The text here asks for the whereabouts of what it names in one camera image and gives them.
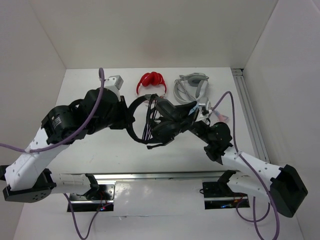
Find black headset with microphone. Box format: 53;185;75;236
126;94;182;150

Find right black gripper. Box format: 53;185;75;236
158;100;213;144

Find red white headphones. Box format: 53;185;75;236
135;71;167;98

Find grey white headphones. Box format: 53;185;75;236
173;72;209;105

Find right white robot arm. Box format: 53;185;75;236
176;102;308;218

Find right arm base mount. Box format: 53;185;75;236
199;181;250;210

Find aluminium side rail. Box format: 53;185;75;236
231;68;270;163

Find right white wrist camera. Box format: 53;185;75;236
197;97;213;118

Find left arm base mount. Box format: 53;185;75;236
69;181;116;213

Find blue pink cat headphones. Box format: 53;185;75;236
196;107;229;123

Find aluminium front rail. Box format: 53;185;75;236
59;170;273;181

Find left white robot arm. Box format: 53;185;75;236
0;87;133;203

